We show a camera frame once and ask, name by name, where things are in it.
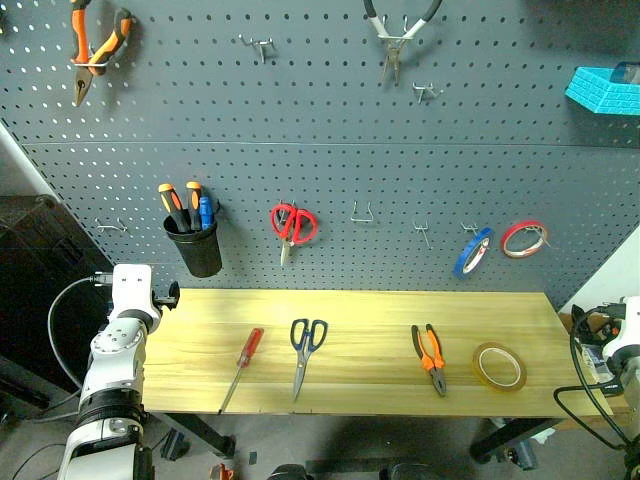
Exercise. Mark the orange black long-nose pliers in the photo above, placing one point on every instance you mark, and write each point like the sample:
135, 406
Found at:
102, 47

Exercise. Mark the black plastic cup holder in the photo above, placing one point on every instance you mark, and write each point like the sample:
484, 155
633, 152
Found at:
197, 250

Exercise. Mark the dark rounded shape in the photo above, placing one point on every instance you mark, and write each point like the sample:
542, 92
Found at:
287, 472

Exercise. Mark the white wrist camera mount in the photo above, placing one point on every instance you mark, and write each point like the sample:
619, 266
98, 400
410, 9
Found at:
632, 320
131, 287

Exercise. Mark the black storage case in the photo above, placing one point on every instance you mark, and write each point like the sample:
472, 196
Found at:
40, 280

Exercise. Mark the orange black combination pliers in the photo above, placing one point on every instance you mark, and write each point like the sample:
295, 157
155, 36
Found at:
430, 357

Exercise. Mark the red tape roll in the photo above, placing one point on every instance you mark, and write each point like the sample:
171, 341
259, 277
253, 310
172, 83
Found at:
510, 235

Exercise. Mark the clear yellowish tape roll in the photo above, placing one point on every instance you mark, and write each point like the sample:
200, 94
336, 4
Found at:
479, 372

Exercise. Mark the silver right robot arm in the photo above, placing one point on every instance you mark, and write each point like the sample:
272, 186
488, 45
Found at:
631, 400

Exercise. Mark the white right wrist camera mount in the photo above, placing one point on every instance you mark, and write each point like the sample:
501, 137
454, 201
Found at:
632, 320

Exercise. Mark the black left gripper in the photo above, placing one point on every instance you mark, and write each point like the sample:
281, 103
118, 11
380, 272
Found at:
170, 298

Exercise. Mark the metal loop pliers holder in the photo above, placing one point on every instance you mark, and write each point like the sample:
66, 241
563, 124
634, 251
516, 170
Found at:
90, 63

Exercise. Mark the blue tape roll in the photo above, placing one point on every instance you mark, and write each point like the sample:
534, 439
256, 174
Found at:
467, 255

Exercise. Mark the grey metal pegboard wall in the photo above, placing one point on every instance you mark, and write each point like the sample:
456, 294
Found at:
320, 150

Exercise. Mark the cyan plastic parts bin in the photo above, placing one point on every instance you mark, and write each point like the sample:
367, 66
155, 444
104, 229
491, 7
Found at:
600, 92

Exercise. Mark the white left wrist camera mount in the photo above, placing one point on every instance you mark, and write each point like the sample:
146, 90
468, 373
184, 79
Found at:
131, 287

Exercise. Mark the black table leg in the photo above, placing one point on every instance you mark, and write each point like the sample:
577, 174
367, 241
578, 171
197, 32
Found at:
205, 432
515, 437

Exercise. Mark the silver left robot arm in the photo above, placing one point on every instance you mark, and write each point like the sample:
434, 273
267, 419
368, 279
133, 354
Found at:
114, 345

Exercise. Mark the blue object on floor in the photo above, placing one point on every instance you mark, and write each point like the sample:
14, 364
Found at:
173, 444

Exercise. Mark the translucent blue plastic bin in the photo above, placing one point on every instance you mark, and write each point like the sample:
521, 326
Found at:
627, 72

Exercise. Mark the orange object on floor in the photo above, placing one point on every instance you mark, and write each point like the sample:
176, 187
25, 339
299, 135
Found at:
222, 471

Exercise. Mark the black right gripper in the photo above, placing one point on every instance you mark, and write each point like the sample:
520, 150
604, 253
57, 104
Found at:
610, 327

